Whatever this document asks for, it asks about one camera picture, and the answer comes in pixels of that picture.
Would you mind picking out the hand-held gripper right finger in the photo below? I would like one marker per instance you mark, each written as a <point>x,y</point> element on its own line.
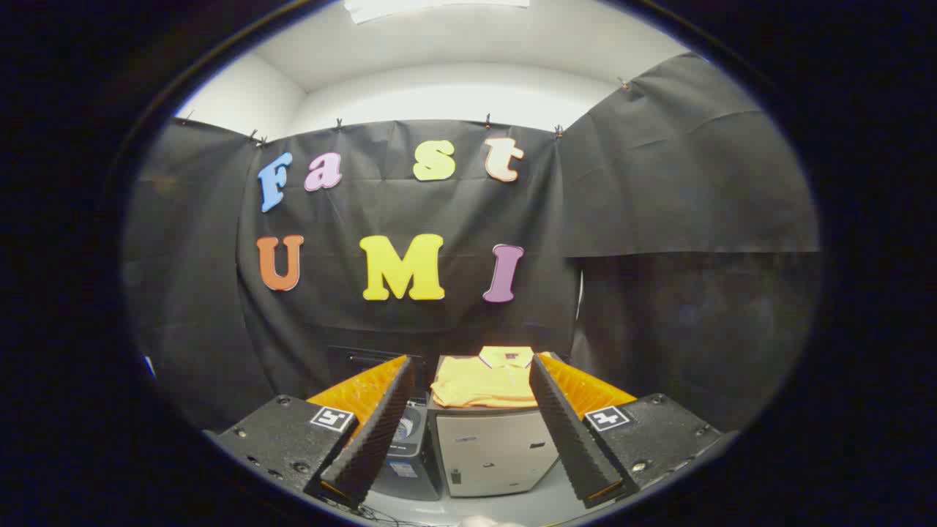
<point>571,439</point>

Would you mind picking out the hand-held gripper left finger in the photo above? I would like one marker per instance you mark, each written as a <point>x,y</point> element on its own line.
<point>377,439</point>

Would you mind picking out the grey top-load washing machine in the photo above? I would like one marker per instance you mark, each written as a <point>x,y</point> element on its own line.
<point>411,468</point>

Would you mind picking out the orange polo shirt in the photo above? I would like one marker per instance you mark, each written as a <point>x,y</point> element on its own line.
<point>476,384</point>

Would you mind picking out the grey cabinet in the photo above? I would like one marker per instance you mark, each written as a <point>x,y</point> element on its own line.
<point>490,454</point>

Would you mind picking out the black backdrop cloth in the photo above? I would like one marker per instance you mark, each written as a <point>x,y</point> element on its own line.
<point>439,212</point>

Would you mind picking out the ceiling light panel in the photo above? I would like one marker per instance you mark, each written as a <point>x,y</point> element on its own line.
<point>439,7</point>

